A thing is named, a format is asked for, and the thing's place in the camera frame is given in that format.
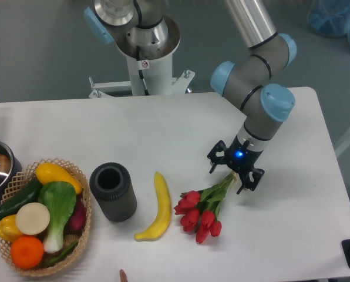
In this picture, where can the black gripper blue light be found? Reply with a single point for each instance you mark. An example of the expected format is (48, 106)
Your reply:
(240, 159)

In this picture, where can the red tulip bouquet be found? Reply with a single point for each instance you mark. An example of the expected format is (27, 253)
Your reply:
(199, 210)

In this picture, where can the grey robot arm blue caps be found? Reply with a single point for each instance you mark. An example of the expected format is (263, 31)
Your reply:
(248, 86)

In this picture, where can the fingertip at bottom edge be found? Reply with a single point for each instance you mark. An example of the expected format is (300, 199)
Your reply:
(123, 276)

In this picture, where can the yellow banana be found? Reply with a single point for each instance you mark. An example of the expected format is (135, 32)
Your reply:
(164, 212)

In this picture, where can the dark grey ribbed vase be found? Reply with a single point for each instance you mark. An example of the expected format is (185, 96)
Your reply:
(111, 185)

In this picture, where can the purple sweet potato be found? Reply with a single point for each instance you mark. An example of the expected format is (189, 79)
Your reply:
(77, 220)

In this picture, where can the blue plastic bag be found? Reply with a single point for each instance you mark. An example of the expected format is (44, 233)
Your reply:
(330, 18)

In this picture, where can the green bok choy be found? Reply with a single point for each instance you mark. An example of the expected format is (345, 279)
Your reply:
(60, 199)

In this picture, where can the green chili pepper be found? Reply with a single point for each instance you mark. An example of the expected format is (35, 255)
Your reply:
(61, 256)

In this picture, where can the yellow squash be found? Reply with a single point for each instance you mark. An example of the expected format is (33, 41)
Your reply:
(50, 172)

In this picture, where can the green cucumber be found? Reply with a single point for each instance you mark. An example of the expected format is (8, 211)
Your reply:
(26, 195)

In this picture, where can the white round radish slice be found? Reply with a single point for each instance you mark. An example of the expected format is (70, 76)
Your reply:
(32, 218)

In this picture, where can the woven wicker basket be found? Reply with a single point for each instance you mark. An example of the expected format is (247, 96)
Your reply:
(76, 238)

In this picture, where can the orange fruit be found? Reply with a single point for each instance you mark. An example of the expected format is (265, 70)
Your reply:
(27, 252)

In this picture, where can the yellow bell pepper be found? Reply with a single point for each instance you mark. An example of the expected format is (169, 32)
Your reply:
(9, 230)

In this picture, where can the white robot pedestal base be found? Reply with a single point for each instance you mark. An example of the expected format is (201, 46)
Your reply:
(149, 56)

